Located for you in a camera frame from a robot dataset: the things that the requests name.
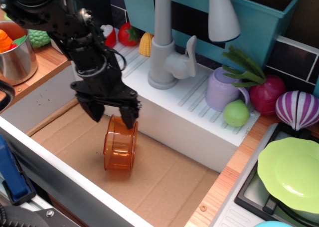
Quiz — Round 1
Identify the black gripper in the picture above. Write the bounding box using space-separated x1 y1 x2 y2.
71 62 141 129

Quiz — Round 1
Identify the transparent orange plastic pot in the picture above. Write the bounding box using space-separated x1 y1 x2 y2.
103 115 139 171

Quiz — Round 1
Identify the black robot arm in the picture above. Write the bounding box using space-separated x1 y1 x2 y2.
0 0 140 129

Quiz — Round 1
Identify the steel pot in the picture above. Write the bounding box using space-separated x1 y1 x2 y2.
0 20 38 85

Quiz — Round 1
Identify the grey toy faucet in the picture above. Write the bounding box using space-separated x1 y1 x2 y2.
147 0 242 90

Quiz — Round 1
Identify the yellow toy corn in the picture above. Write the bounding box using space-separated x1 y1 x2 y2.
139 32 153 57

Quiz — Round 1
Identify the red toy strawberry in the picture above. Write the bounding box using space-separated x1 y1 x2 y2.
118 22 140 46

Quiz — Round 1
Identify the white salt shaker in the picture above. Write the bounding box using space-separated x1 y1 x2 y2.
51 39 63 54

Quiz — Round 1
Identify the brown cardboard sheet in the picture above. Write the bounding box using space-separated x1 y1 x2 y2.
27 101 219 227

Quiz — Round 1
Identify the green bumpy toy gourd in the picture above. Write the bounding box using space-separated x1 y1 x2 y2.
29 29 51 48

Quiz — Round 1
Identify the lilac plastic cup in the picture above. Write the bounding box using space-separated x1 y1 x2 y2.
205 67 250 112

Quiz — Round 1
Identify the green toy pepper piece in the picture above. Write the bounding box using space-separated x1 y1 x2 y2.
11 35 27 48

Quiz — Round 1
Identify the green toy pear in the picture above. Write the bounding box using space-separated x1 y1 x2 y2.
223 100 250 127

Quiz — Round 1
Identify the orange toy carrot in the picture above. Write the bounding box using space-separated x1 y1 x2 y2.
0 29 13 53

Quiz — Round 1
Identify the red toy radish with leaves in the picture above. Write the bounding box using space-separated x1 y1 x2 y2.
222 46 287 116

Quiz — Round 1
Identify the toy stove top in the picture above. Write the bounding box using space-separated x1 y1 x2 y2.
211 122 319 227

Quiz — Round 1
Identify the teal plastic bin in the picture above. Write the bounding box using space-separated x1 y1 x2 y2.
124 0 299 74

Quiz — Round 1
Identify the lime green plastic plate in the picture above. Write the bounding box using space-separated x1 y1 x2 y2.
257 137 319 215

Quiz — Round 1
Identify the purple white striped toy onion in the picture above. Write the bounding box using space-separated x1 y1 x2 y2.
275 91 319 131

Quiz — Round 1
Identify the light blue bowl rim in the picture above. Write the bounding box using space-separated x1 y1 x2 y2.
254 221 293 227

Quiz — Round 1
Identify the black cable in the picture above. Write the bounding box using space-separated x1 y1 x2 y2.
0 79 16 112

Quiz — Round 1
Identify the blue clamp handle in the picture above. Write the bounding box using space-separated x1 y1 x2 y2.
0 136 36 206

